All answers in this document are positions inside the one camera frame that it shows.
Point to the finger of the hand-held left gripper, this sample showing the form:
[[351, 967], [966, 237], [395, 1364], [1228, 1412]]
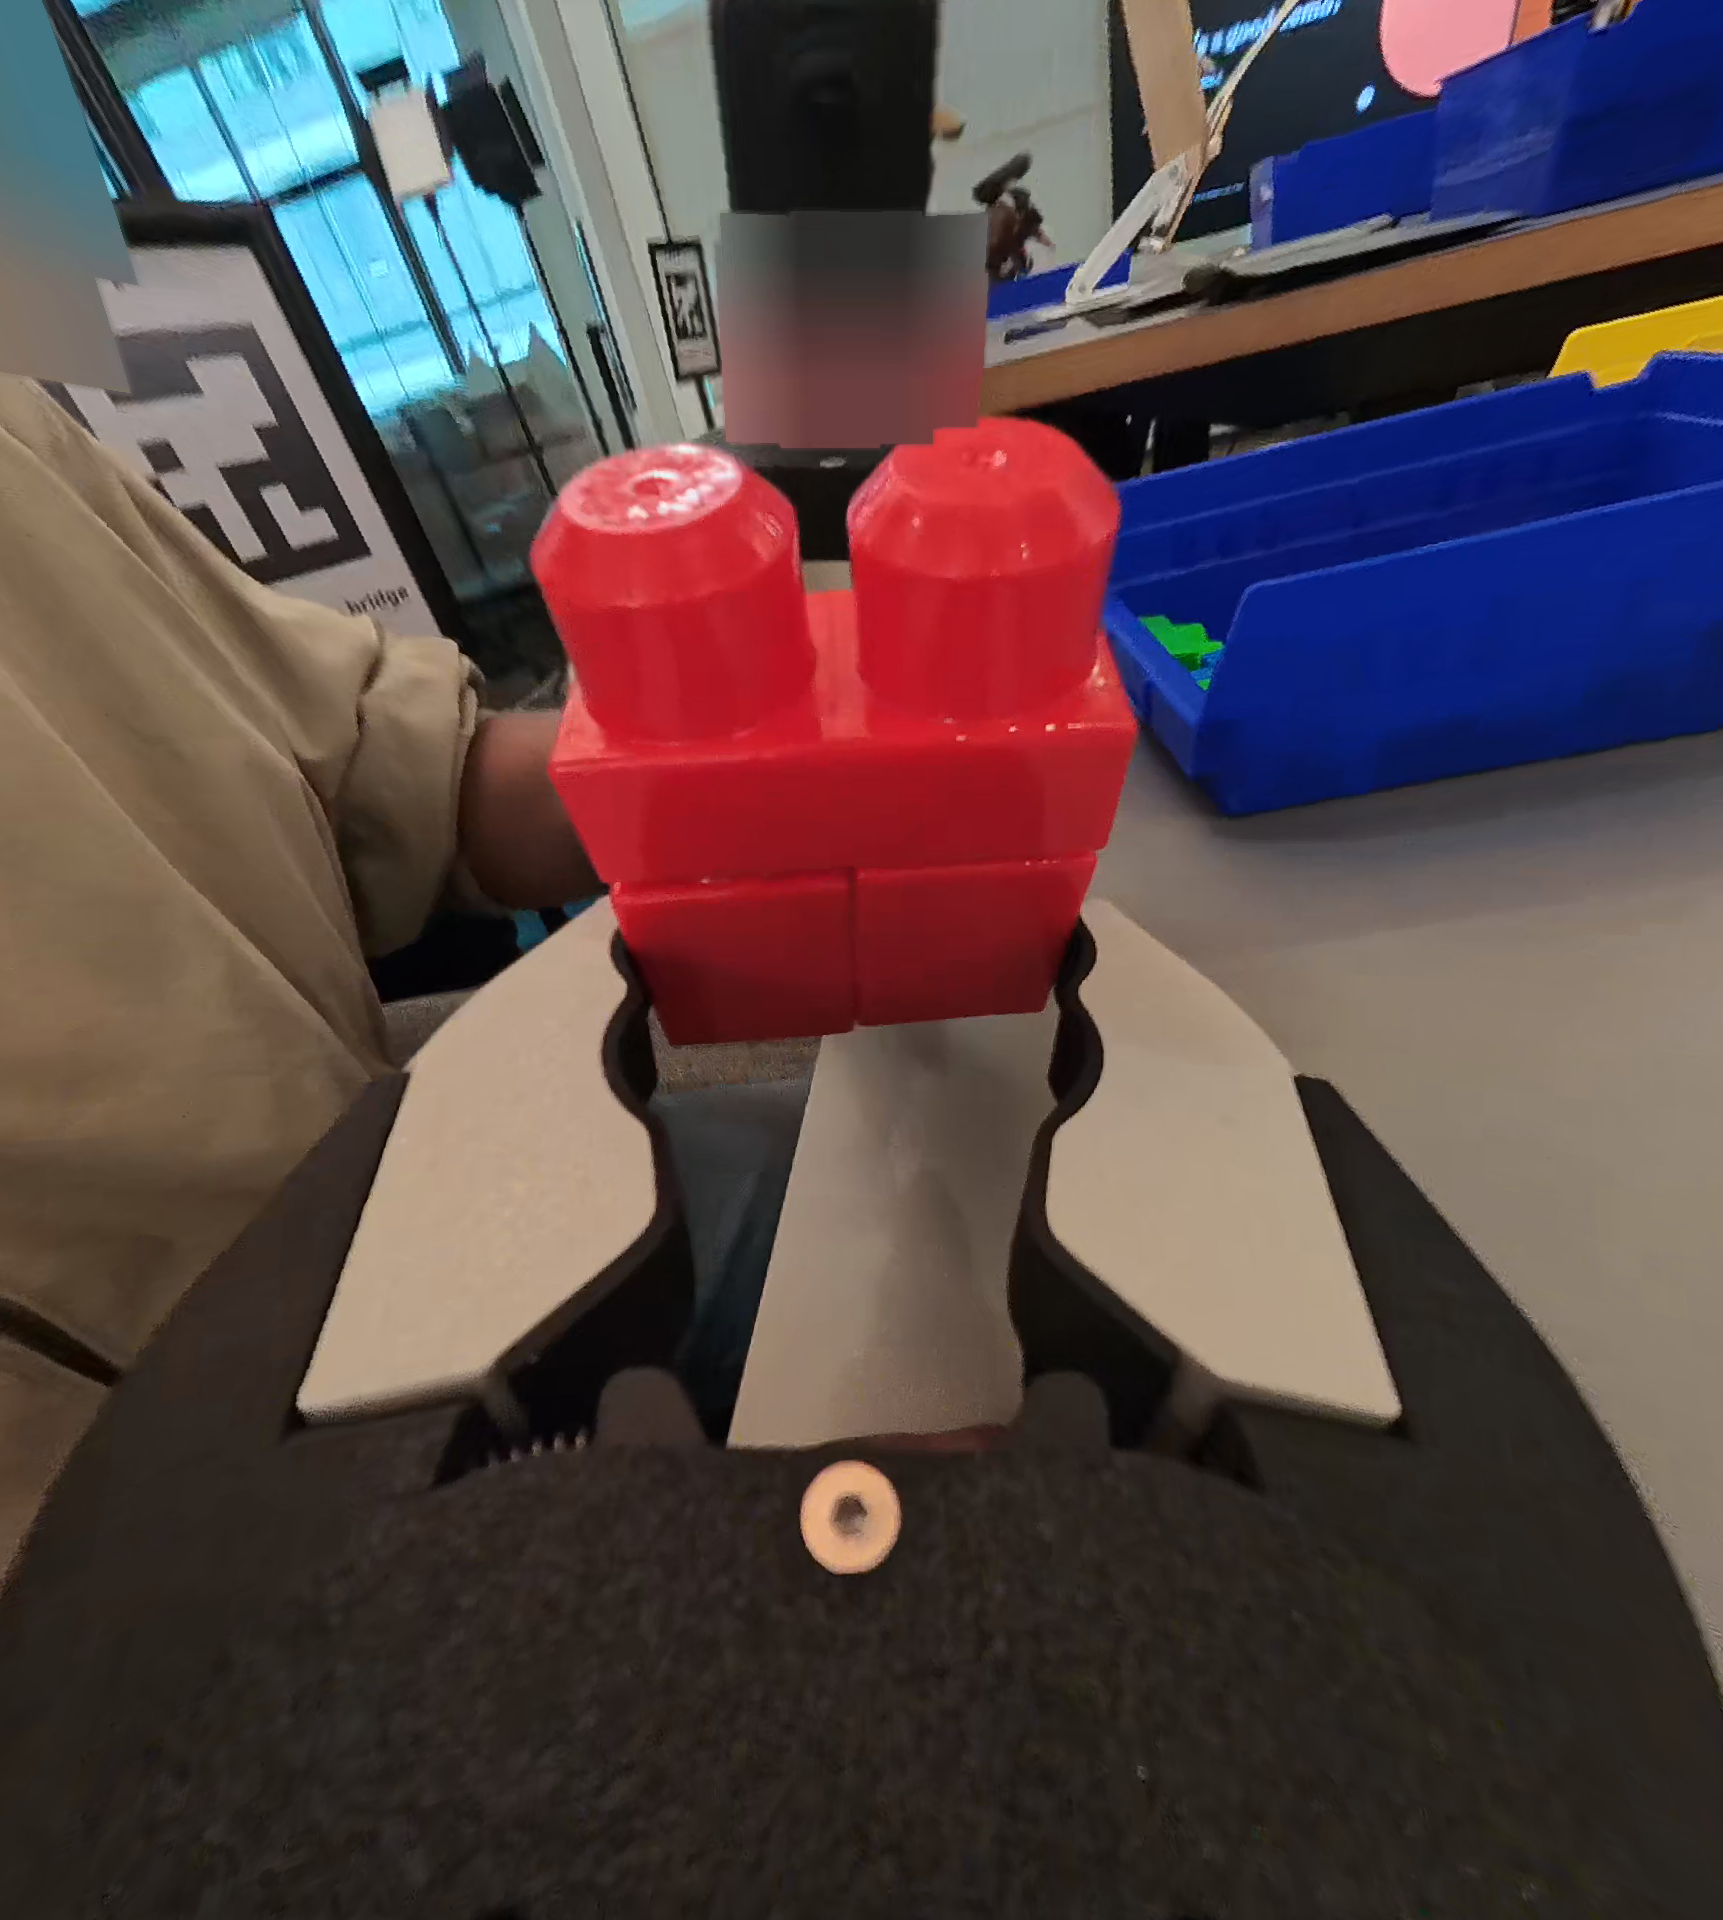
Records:
[[878, 1260]]

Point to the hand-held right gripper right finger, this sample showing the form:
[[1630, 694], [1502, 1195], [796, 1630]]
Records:
[[1238, 1231]]

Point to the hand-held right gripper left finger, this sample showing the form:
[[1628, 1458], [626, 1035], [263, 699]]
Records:
[[472, 1231]]

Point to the red mega block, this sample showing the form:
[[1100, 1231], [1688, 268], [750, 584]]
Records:
[[846, 767], [968, 937], [742, 955]]

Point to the blue storage bin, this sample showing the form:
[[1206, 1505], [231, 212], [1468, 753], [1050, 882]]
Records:
[[1582, 120], [1492, 600]]

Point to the person's left forearm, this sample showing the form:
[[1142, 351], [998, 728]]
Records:
[[532, 811]]

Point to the pile of colourful blocks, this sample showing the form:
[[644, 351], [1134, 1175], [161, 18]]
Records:
[[1184, 647]]

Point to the black and white marker sign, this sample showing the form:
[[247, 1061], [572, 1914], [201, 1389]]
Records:
[[684, 307]]

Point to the person's beige jacket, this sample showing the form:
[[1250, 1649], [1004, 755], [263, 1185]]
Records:
[[113, 960]]

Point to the dark display screen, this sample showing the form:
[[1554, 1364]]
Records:
[[1312, 61]]

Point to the wooden table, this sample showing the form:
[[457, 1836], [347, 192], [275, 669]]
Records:
[[1402, 300]]

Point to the large black white marker board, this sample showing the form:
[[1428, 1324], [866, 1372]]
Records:
[[233, 451]]

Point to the yellow storage bin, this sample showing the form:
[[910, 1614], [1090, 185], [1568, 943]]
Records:
[[1702, 325]]

